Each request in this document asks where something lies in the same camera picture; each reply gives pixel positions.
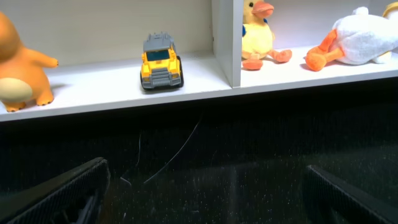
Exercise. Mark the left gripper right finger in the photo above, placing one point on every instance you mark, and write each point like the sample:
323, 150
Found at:
339, 202

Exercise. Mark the grey and yellow toy truck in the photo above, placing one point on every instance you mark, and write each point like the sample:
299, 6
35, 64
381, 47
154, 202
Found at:
161, 67

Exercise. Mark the white shelf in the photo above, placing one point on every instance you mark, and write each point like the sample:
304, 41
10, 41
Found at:
102, 81

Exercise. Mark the white plush duck, yellow hat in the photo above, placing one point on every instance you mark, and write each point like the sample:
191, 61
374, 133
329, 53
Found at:
360, 40

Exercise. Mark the yellow rubber duck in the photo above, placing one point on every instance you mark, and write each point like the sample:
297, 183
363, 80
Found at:
21, 71

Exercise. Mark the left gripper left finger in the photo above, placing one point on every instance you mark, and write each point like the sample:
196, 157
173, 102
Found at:
62, 196

